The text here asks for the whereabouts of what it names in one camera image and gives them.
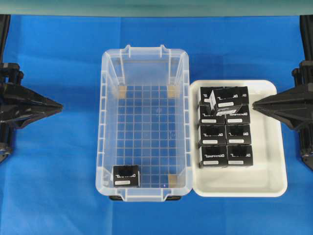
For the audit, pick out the white plastic tray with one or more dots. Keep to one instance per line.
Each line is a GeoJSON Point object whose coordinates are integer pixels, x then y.
{"type": "Point", "coordinates": [267, 176]}

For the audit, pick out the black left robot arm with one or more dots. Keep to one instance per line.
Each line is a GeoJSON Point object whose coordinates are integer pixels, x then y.
{"type": "Point", "coordinates": [19, 106]}

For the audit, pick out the black box bottom row left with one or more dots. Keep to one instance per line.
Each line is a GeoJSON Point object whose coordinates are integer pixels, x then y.
{"type": "Point", "coordinates": [213, 156]}

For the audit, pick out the black box third row left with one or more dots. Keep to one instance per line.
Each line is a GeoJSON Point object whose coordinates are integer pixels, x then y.
{"type": "Point", "coordinates": [211, 135]}

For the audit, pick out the clear plastic storage case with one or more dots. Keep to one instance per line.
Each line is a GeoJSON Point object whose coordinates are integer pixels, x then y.
{"type": "Point", "coordinates": [144, 121]}

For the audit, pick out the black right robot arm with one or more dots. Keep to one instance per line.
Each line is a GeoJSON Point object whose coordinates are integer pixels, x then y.
{"type": "Point", "coordinates": [294, 107]}

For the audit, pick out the black box third row right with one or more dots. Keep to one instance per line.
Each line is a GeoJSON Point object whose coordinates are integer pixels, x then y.
{"type": "Point", "coordinates": [238, 134]}

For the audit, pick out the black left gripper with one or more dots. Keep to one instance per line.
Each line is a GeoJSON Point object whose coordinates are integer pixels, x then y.
{"type": "Point", "coordinates": [12, 93]}

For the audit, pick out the black box tray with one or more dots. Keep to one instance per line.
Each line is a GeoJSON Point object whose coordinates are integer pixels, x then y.
{"type": "Point", "coordinates": [237, 92]}
{"type": "Point", "coordinates": [204, 94]}

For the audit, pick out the black box third row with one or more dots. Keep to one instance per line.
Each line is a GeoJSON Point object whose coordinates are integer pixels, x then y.
{"type": "Point", "coordinates": [211, 135]}
{"type": "Point", "coordinates": [238, 134]}

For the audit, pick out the black box second row left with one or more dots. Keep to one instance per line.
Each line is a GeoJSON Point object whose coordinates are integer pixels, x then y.
{"type": "Point", "coordinates": [206, 119]}

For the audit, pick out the black case locking handle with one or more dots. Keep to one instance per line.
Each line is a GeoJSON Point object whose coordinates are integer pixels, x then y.
{"type": "Point", "coordinates": [169, 198]}

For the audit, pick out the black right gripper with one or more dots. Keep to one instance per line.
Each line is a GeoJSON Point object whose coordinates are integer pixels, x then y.
{"type": "Point", "coordinates": [300, 94]}

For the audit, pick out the black box second row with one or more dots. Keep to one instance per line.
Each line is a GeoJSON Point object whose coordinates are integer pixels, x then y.
{"type": "Point", "coordinates": [206, 119]}
{"type": "Point", "coordinates": [240, 117]}

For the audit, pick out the black box tray top right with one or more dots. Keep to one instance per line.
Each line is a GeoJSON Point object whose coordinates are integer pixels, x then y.
{"type": "Point", "coordinates": [237, 92]}

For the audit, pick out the black box tray top left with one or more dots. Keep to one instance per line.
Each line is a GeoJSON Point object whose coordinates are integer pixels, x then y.
{"type": "Point", "coordinates": [204, 94]}

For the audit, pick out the black box second row right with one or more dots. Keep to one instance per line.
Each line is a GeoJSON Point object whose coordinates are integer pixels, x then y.
{"type": "Point", "coordinates": [240, 117]}

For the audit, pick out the black box bottom row right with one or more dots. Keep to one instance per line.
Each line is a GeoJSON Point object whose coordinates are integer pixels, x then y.
{"type": "Point", "coordinates": [239, 155]}

